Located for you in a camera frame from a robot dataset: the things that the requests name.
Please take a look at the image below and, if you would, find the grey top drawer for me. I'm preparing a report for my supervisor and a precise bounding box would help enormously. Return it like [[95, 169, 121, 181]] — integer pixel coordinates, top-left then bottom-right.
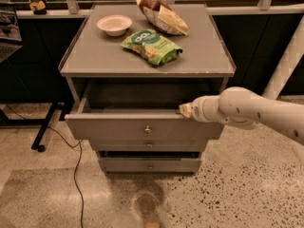
[[66, 79, 222, 143]]

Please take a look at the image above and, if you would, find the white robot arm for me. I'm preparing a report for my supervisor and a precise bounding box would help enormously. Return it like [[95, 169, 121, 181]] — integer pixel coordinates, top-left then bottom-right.
[[180, 14, 304, 144]]

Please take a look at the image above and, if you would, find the grey drawer cabinet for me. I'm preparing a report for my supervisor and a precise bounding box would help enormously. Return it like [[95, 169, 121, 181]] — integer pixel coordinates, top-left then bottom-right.
[[58, 3, 237, 176]]

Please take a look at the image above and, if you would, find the green snack bag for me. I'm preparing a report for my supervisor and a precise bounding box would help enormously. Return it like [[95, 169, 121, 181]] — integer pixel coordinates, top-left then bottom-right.
[[121, 29, 182, 67]]

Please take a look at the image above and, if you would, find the brown and white chip bag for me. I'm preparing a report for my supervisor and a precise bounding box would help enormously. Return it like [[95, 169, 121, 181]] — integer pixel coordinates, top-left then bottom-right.
[[135, 0, 189, 35]]

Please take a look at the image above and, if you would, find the round floor cover plate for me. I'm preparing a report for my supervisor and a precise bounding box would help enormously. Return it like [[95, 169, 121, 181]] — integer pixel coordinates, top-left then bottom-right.
[[134, 193, 159, 218]]

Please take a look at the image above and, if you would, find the white bowl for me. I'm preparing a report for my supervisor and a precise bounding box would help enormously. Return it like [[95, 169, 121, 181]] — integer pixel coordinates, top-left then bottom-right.
[[97, 15, 132, 37]]

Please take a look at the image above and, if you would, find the small yellow black object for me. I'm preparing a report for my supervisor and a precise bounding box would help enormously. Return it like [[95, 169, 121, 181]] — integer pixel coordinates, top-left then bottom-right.
[[29, 0, 47, 15]]

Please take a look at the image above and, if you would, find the laptop computer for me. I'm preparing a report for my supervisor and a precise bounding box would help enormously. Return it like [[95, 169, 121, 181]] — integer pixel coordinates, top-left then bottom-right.
[[0, 3, 23, 63]]

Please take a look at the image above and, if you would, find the black floor cable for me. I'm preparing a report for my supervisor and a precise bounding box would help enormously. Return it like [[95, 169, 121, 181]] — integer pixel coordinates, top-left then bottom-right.
[[0, 103, 85, 228]]

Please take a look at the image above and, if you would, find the black desk leg frame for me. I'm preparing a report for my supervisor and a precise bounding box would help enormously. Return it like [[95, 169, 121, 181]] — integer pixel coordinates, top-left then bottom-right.
[[0, 102, 77, 152]]

